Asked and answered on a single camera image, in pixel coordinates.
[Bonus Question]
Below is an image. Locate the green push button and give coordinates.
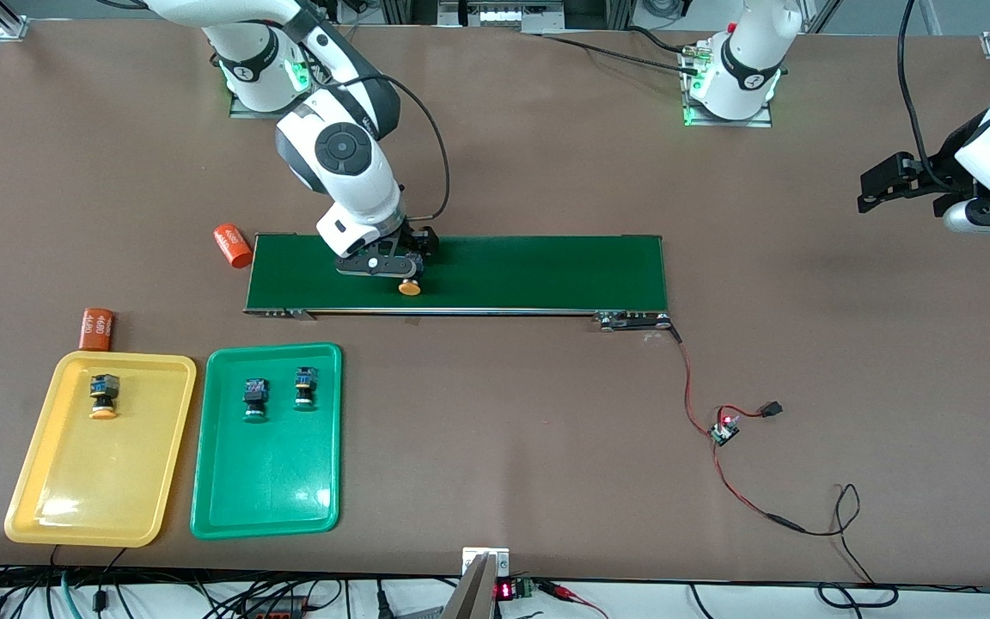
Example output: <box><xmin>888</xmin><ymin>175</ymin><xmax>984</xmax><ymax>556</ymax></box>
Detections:
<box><xmin>241</xmin><ymin>377</ymin><xmax>270</xmax><ymax>424</ymax></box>
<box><xmin>293</xmin><ymin>366</ymin><xmax>321</xmax><ymax>412</ymax></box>

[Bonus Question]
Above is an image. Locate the orange cylinder white print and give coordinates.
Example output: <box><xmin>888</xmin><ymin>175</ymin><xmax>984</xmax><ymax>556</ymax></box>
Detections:
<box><xmin>79</xmin><ymin>308</ymin><xmax>115</xmax><ymax>352</ymax></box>
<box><xmin>213</xmin><ymin>224</ymin><xmax>254</xmax><ymax>269</ymax></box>

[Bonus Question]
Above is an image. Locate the green conveyor belt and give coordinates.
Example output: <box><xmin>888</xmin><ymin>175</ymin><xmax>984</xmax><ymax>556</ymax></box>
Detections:
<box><xmin>243</xmin><ymin>232</ymin><xmax>675</xmax><ymax>332</ymax></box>

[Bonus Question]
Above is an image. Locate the white power strip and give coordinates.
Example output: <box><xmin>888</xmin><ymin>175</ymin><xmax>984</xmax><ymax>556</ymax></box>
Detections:
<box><xmin>467</xmin><ymin>3</ymin><xmax>566</xmax><ymax>28</ymax></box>

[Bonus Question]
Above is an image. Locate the green plastic tray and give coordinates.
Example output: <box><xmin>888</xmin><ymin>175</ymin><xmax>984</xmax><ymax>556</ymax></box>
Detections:
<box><xmin>190</xmin><ymin>342</ymin><xmax>344</xmax><ymax>541</ymax></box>

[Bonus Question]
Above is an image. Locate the red clip lead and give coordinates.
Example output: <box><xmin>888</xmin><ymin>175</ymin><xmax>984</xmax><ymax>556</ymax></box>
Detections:
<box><xmin>538</xmin><ymin>581</ymin><xmax>609</xmax><ymax>619</ymax></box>

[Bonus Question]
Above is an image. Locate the yellow plastic tray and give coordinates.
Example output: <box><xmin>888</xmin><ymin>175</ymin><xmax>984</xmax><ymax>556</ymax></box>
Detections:
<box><xmin>3</xmin><ymin>350</ymin><xmax>198</xmax><ymax>549</ymax></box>

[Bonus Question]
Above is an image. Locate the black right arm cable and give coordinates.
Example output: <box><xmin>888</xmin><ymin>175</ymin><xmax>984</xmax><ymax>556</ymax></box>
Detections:
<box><xmin>323</xmin><ymin>73</ymin><xmax>451</xmax><ymax>223</ymax></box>

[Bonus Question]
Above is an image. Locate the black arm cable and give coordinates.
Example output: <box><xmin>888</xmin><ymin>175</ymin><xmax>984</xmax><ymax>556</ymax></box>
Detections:
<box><xmin>895</xmin><ymin>0</ymin><xmax>943</xmax><ymax>186</ymax></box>
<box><xmin>323</xmin><ymin>73</ymin><xmax>451</xmax><ymax>223</ymax></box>

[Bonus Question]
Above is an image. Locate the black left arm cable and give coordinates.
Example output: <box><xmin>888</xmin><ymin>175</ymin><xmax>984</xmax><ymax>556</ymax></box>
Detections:
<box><xmin>895</xmin><ymin>0</ymin><xmax>943</xmax><ymax>186</ymax></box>

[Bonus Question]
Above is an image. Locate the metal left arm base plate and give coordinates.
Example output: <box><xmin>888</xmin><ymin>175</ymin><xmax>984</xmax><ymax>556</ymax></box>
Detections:
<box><xmin>682</xmin><ymin>41</ymin><xmax>775</xmax><ymax>128</ymax></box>

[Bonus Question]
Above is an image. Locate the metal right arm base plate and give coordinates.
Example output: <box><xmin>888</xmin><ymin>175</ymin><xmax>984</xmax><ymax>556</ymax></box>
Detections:
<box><xmin>229</xmin><ymin>24</ymin><xmax>329</xmax><ymax>120</ymax></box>

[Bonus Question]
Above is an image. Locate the black cable across table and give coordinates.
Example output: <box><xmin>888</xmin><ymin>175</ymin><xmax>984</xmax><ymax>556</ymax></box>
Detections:
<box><xmin>536</xmin><ymin>31</ymin><xmax>709</xmax><ymax>78</ymax></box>

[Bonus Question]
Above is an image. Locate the red black twisted wire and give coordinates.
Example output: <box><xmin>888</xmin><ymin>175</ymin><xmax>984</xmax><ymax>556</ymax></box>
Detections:
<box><xmin>671</xmin><ymin>320</ymin><xmax>807</xmax><ymax>536</ymax></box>

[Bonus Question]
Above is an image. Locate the thin black looped wire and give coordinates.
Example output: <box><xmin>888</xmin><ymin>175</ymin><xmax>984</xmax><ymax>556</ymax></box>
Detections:
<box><xmin>800</xmin><ymin>483</ymin><xmax>900</xmax><ymax>608</ymax></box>

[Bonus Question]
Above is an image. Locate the grey metal camera bracket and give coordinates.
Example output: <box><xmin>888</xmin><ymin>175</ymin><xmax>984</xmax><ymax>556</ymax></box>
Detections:
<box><xmin>442</xmin><ymin>547</ymin><xmax>511</xmax><ymax>619</ymax></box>

